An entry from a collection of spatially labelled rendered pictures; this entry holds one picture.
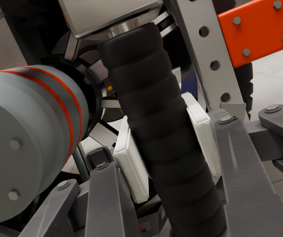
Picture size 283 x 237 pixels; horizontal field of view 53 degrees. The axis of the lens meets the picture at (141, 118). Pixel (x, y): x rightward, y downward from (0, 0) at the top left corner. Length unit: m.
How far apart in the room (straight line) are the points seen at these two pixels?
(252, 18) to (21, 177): 0.31
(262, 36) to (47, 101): 0.27
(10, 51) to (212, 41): 0.26
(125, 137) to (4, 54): 0.29
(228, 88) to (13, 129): 0.26
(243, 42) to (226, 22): 0.03
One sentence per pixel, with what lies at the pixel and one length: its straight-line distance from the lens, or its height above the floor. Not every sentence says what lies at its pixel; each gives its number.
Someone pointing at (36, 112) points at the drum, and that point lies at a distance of 0.28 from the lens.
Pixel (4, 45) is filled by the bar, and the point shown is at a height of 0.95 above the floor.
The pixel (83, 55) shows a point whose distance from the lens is 0.89.
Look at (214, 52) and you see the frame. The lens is 0.38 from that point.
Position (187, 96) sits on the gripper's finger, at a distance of 0.19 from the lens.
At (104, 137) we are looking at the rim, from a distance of 0.51.
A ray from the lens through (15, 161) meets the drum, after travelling 0.27.
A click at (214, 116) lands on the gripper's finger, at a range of 0.16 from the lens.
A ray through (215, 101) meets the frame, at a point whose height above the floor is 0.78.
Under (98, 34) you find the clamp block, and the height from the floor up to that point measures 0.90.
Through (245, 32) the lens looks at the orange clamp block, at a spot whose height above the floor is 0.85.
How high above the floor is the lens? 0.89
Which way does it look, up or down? 14 degrees down
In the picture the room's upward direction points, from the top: 22 degrees counter-clockwise
